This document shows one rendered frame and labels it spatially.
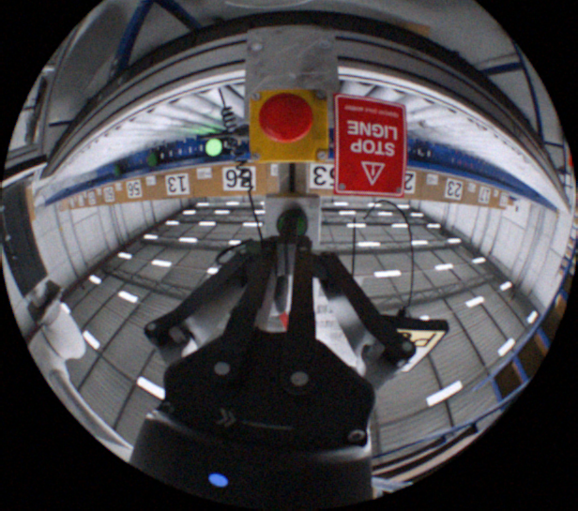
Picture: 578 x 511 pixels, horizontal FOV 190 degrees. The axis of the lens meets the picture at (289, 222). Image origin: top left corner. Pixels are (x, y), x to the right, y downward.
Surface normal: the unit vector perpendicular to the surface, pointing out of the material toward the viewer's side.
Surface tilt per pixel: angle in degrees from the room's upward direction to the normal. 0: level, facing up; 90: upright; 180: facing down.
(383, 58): 90
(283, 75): 90
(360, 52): 90
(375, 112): 90
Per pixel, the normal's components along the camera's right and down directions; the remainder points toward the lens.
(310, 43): -0.07, 0.35
